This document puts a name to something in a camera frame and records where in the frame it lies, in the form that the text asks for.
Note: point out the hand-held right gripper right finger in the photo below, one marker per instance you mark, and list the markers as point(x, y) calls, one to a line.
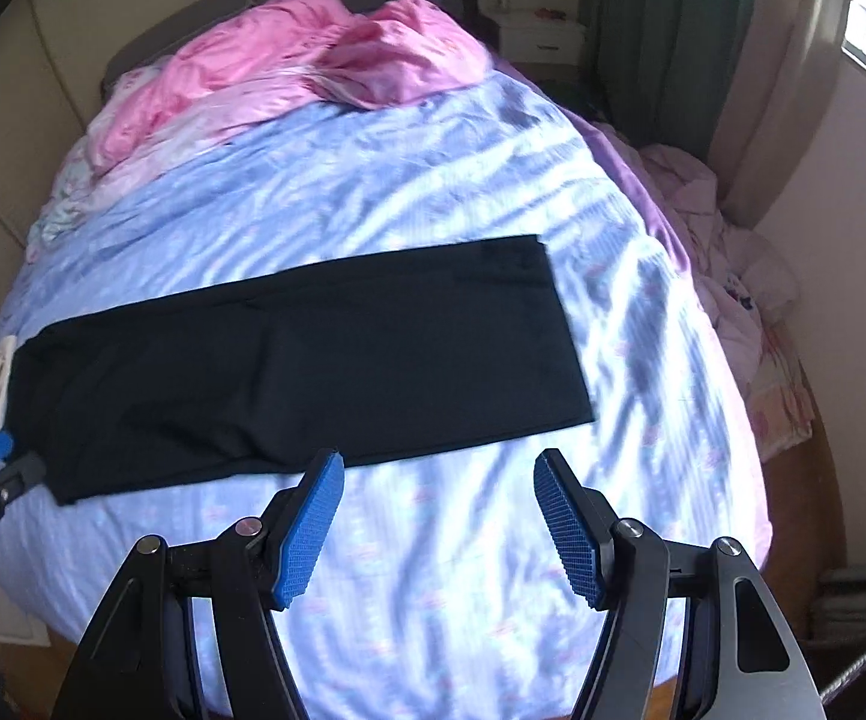
point(571, 532)

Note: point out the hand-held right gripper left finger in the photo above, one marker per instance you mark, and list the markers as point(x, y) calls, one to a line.
point(311, 532)

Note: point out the black pants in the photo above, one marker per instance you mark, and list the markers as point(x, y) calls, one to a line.
point(290, 367)

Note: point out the bed with blue sheet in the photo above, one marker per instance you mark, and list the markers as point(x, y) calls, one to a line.
point(440, 540)

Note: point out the pale floral blanket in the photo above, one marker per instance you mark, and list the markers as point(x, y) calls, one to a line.
point(72, 202)

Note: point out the pile of pink bedding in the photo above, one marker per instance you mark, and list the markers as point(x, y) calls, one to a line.
point(733, 262)

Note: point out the cream sliding wardrobe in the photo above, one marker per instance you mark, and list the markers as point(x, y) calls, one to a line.
point(20, 127)

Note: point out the pink satin duvet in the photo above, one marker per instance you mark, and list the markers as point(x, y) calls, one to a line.
point(253, 52)

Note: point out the beige curtain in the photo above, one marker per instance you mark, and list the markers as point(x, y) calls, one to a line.
point(785, 90)

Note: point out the white nightstand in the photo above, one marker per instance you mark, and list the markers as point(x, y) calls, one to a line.
point(541, 37)

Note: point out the green curtain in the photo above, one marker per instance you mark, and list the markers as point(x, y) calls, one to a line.
point(665, 30)

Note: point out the small red item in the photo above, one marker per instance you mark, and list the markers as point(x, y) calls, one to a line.
point(551, 13)

